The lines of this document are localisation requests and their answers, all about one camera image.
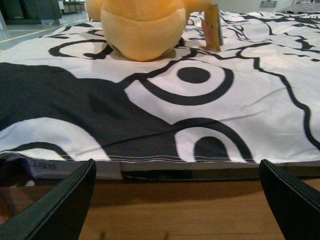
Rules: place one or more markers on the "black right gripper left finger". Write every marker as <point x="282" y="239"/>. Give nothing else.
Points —
<point x="58" y="215"/>

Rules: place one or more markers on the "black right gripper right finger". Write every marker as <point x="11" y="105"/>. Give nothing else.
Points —
<point x="294" y="204"/>

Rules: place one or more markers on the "orange plush dinosaur toy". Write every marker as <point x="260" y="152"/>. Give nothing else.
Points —
<point x="143" y="30"/>

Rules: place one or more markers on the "white care label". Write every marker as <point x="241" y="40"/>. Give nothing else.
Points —
<point x="45" y="169"/>

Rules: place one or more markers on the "black and white patterned sheet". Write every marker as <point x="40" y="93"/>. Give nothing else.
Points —
<point x="69" y="97"/>

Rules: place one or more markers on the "orange cardboard hang tag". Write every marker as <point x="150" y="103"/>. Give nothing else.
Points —
<point x="211" y="27"/>

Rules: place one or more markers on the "dark grey background cabinet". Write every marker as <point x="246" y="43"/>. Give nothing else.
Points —
<point x="30" y="12"/>

